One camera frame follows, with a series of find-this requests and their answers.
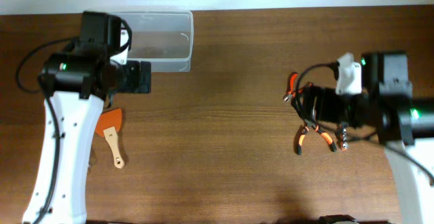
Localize socket bit rail orange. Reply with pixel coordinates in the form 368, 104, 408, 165
338, 124, 349, 151

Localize clear plastic container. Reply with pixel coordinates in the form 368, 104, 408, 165
115, 10, 194, 73

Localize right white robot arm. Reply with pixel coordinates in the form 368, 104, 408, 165
293, 51, 433, 223

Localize orange scraper wooden handle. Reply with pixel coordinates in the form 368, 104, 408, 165
95, 108, 125, 169

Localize dark object bottom edge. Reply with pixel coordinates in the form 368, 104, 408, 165
319, 214, 358, 224

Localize orange black needle-nose pliers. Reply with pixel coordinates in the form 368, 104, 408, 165
294, 120, 337, 155

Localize small red cutting pliers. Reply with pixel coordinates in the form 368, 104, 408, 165
283, 72, 313, 102

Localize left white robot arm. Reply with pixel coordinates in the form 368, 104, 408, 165
22, 11, 151, 223

